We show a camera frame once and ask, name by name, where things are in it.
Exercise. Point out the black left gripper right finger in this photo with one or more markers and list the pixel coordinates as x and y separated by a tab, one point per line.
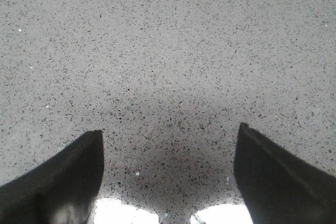
278	187

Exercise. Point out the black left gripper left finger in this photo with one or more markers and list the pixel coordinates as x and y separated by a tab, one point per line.
63	189

